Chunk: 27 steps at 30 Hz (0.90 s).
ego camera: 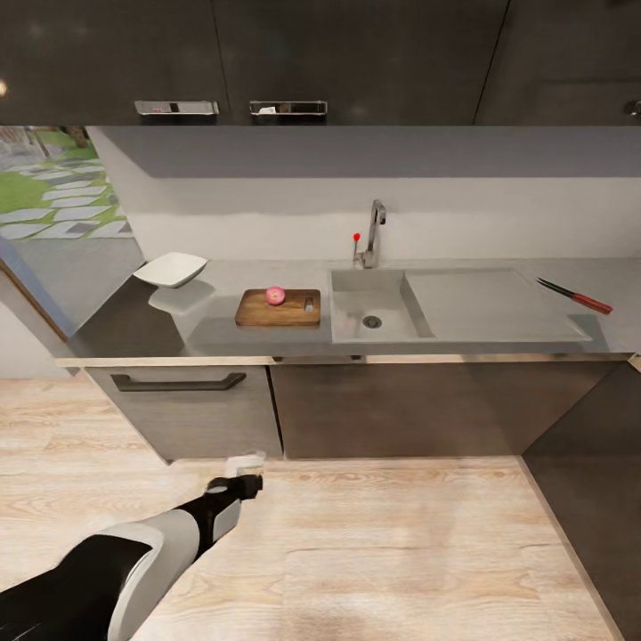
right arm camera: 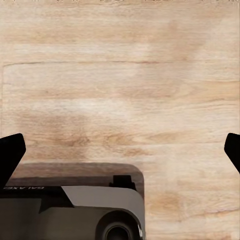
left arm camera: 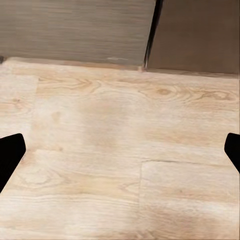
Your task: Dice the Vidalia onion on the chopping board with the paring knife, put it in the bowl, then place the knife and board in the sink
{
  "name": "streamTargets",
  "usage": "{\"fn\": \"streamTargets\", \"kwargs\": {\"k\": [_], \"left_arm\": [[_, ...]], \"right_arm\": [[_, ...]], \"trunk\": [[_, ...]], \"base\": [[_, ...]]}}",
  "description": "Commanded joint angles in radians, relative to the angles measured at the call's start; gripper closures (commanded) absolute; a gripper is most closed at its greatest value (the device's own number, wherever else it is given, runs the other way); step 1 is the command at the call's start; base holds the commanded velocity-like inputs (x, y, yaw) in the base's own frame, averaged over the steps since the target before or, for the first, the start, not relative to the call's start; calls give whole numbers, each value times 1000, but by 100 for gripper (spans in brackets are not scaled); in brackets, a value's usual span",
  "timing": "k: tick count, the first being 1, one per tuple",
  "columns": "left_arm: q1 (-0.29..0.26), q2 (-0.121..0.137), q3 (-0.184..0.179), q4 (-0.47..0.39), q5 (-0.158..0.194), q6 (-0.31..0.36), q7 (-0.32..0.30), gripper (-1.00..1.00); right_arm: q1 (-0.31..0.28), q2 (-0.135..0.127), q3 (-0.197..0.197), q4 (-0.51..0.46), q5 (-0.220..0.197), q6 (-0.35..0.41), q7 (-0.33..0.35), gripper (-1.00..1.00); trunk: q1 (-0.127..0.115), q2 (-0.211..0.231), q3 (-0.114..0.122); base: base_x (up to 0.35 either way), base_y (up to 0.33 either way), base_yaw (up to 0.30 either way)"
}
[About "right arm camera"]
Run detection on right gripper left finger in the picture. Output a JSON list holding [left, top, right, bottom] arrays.
[[0, 133, 26, 193]]

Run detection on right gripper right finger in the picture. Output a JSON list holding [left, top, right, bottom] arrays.
[[224, 133, 240, 173]]

